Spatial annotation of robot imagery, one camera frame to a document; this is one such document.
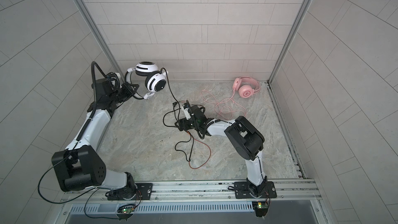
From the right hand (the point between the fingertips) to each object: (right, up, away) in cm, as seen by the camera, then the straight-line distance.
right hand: (179, 122), depth 91 cm
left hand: (-18, +23, -11) cm, 31 cm away
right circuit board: (+40, -34, -22) cm, 57 cm away
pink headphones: (+43, +22, +14) cm, 51 cm away
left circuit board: (-18, -31, -26) cm, 45 cm away
